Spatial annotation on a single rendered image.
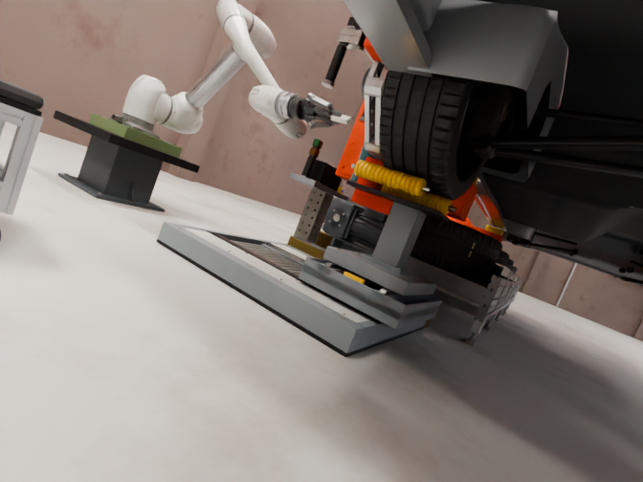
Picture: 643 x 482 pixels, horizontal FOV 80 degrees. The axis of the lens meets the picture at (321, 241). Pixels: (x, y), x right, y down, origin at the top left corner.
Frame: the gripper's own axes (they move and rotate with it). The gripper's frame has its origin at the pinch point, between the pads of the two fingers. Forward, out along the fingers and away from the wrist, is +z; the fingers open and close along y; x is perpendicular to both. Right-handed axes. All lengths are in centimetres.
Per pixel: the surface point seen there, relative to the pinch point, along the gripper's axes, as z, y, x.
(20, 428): 34, 17, -107
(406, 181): 27.4, -13.4, -4.1
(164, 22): -374, -41, 181
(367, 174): 13.8, -14.7, -5.3
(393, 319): 44, -34, -40
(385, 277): 35, -31, -30
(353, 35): -8.7, 19.2, 21.5
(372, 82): 9.8, 12.2, 3.9
